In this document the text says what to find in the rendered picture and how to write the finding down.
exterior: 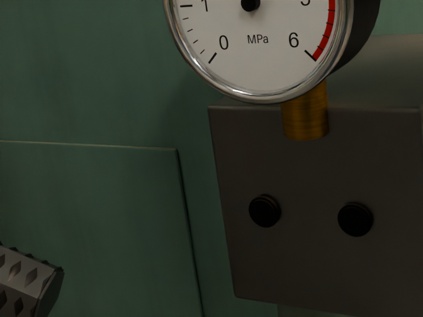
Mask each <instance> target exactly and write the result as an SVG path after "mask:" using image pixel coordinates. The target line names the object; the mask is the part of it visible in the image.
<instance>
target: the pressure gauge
mask: <svg viewBox="0 0 423 317"><path fill-rule="evenodd" d="M380 2H381V0H261V3H260V6H259V7H258V8H257V9H255V10H253V11H251V12H247V11H245V10H244V9H243V8H242V6H241V0H162V3H163V9H164V15H165V18H166V22H167V26H168V28H169V32H170V34H171V36H172V39H173V42H174V44H175V45H176V47H177V49H178V51H179V53H180V54H181V56H182V58H183V59H184V61H185V62H186V63H187V64H188V65H189V67H190V68H191V70H192V71H193V72H194V73H195V74H196V75H197V76H198V77H199V78H200V79H201V80H203V81H204V82H205V83H206V84H208V85H209V86H210V87H212V88H213V89H214V90H216V91H218V92H219V93H221V94H223V95H224V96H227V97H230V98H232V99H234V100H237V101H240V102H243V103H249V104H259V105H270V104H281V114H282V120H283V131H284V135H285V136H286V137H288V138H289V139H291V140H299V141H304V140H314V139H318V138H321V137H323V136H326V134H327V133H328V132H329V124H328V117H327V107H328V104H329V103H328V95H327V83H326V77H327V76H329V75H331V74H332V73H334V72H335V71H337V70H338V69H340V68H341V67H343V66H344V65H346V64H347V63H348V62H349V61H350V60H352V59H353V58H354V57H355V56H356V55H357V54H358V53H359V51H360V50H361V49H362V47H363V46H364V44H365V43H366V42H367V41H368V38H369V36H370V34H371V32H372V31H373V28H374V27H375V23H376V19H377V17H378V13H379V9H380Z"/></svg>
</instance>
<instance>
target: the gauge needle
mask: <svg viewBox="0 0 423 317"><path fill-rule="evenodd" d="M260 3H261V0H241V6H242V8H243V9H244V10H245V11H247V12H251V11H253V10H255V9H257V8H258V7H259V6H260Z"/></svg>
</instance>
